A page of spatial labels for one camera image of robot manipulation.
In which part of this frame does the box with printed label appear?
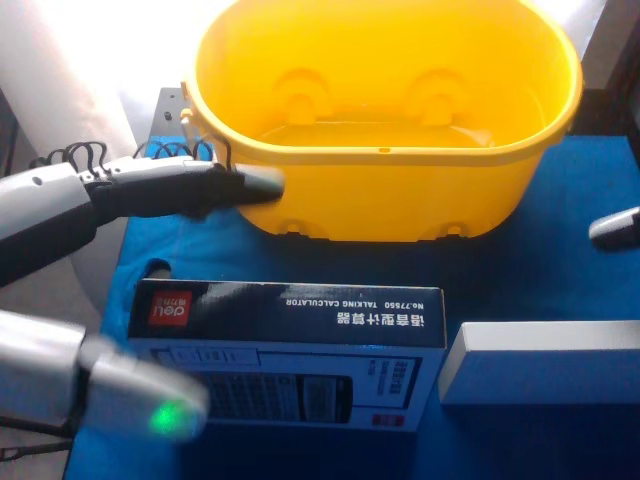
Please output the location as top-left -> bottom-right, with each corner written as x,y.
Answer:
127,278 -> 448,434

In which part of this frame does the right white five-finger robot hand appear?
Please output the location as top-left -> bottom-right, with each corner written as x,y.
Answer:
588,205 -> 640,253

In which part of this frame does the left white five-finger robot hand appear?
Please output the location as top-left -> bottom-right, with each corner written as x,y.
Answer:
0,142 -> 288,289

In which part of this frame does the blue cloth mat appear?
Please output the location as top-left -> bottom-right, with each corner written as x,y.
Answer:
62,133 -> 640,480

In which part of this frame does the white box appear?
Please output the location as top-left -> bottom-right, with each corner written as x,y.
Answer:
437,319 -> 640,409

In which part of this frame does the yellow plastic tub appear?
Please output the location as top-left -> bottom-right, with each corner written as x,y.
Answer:
180,0 -> 585,245

